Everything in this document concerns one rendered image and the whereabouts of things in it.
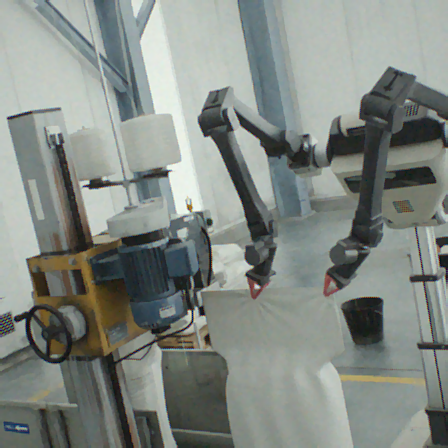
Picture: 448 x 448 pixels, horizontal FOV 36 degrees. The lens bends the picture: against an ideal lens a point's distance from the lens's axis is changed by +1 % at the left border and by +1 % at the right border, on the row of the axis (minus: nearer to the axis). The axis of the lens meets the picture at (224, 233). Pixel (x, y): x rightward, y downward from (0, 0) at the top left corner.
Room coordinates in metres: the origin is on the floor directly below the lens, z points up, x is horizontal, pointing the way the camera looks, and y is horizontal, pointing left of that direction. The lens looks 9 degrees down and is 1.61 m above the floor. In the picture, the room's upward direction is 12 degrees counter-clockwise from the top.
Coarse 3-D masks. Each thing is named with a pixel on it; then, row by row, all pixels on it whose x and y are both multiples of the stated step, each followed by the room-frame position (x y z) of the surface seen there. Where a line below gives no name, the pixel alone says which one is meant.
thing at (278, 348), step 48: (288, 288) 2.11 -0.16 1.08; (240, 336) 2.23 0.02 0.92; (288, 336) 2.13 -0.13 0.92; (336, 336) 2.02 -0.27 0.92; (240, 384) 2.17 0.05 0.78; (288, 384) 2.08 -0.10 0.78; (336, 384) 2.09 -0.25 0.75; (240, 432) 2.19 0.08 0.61; (288, 432) 2.08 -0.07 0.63; (336, 432) 2.04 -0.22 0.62
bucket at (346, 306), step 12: (348, 300) 4.70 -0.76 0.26; (360, 300) 4.71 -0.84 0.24; (372, 300) 4.67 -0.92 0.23; (348, 312) 4.48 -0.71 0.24; (360, 312) 4.43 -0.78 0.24; (372, 312) 4.44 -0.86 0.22; (348, 324) 4.53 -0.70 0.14; (360, 324) 4.45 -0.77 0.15; (372, 324) 4.45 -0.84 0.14; (360, 336) 4.48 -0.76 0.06; (372, 336) 4.46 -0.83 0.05
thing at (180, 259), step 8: (192, 240) 2.01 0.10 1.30; (168, 248) 1.96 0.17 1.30; (176, 248) 1.94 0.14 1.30; (184, 248) 1.93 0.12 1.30; (192, 248) 1.99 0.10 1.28; (168, 256) 1.94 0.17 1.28; (176, 256) 1.93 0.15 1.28; (184, 256) 1.93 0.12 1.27; (192, 256) 1.96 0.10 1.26; (168, 264) 1.94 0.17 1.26; (176, 264) 1.93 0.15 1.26; (184, 264) 1.93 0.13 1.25; (192, 264) 1.94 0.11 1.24; (168, 272) 1.94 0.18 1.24; (176, 272) 1.93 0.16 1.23; (184, 272) 1.93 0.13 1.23; (192, 272) 1.93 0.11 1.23; (184, 280) 1.97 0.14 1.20
